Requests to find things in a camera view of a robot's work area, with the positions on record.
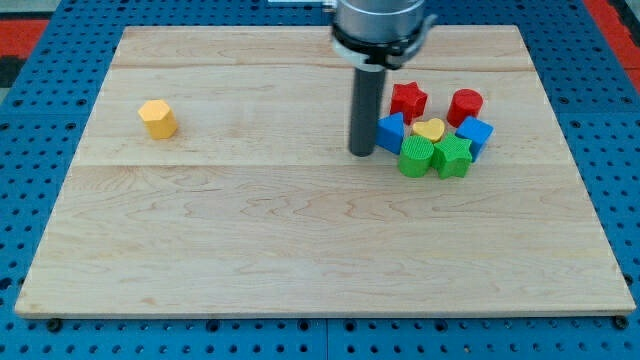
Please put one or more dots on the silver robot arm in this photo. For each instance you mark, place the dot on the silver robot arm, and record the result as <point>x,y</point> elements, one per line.
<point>375,37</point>

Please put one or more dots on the red cylinder block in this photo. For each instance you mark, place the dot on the red cylinder block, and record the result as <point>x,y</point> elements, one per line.
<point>464,103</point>

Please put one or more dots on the red star block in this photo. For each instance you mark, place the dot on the red star block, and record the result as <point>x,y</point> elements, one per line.
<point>409,100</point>

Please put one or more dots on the yellow heart block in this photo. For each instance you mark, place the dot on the yellow heart block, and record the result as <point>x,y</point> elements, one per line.
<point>432,129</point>

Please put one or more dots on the light wooden board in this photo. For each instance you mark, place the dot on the light wooden board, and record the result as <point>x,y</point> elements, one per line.
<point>254,208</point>

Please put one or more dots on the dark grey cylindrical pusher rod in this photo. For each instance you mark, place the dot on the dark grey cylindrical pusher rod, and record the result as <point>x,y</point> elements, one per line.
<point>367,94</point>

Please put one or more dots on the green star block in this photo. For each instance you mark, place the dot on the green star block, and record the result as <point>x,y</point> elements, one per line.
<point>452,156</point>

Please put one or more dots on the yellow hexagon block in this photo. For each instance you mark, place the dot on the yellow hexagon block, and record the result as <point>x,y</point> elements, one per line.
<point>158,119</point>

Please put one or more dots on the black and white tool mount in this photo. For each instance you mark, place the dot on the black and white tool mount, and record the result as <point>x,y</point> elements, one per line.
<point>381,56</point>

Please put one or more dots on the green cylinder block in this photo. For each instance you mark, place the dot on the green cylinder block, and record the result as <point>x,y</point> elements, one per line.
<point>415,156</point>

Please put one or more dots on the blue cube block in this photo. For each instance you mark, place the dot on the blue cube block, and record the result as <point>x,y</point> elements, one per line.
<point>478,132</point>

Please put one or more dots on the blue triangle block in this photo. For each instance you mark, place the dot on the blue triangle block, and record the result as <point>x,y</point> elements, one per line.
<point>390,132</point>

